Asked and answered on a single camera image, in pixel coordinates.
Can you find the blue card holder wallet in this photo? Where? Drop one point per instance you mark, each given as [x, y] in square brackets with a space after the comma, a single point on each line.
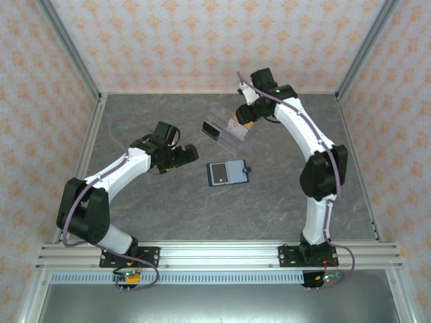
[237, 175]

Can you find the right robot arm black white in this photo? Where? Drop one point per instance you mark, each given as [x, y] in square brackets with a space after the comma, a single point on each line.
[323, 175]

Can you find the plain orange card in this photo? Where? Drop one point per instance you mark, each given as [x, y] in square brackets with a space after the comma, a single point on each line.
[250, 126]

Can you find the clear acrylic card stand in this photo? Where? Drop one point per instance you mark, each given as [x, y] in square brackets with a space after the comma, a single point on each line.
[229, 144]

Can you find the black card with white print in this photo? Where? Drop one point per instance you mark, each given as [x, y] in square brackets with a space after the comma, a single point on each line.
[210, 129]

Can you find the black card with grey border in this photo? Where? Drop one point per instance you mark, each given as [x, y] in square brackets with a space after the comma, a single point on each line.
[219, 173]

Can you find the circuit board with yellow connector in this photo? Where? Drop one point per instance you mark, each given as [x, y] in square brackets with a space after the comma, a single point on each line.
[134, 277]

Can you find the grey metal shelf panel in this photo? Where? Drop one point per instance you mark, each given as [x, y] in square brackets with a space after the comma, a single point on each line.
[219, 303]

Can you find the circuit board with blue light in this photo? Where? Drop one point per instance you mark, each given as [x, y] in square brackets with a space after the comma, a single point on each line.
[325, 277]

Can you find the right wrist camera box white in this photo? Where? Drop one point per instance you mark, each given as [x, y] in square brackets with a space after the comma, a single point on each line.
[249, 96]

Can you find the aluminium side rail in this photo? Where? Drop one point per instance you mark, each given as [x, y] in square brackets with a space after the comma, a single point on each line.
[352, 134]
[92, 128]

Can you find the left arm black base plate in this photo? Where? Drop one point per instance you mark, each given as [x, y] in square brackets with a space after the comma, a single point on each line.
[151, 257]

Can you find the aluminium mounting rail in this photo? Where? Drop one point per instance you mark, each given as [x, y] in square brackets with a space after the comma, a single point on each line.
[219, 255]

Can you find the aluminium frame post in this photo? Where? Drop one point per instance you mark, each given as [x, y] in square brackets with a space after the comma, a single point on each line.
[70, 47]
[366, 47]

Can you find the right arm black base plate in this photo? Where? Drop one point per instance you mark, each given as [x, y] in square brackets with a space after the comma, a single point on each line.
[286, 257]

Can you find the aluminium frame leg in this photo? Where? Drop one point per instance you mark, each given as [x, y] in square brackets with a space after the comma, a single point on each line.
[400, 296]
[33, 296]

